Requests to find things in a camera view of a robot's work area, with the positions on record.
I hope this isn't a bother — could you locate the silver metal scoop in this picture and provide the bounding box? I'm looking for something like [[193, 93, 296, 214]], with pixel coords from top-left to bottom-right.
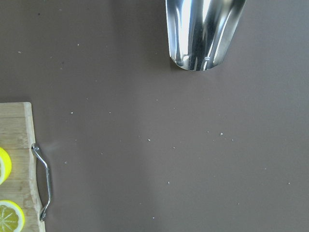
[[165, 0, 246, 71]]

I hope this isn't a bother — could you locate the bamboo cutting board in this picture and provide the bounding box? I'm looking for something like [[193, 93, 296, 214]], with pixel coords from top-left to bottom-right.
[[0, 102, 45, 232]]

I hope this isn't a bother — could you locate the metal cutting board handle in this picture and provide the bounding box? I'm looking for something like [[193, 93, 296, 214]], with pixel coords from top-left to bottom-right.
[[30, 143, 53, 222]]

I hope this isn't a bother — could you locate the lemon half near handle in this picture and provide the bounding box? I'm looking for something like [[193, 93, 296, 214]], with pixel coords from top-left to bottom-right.
[[0, 147, 12, 184]]

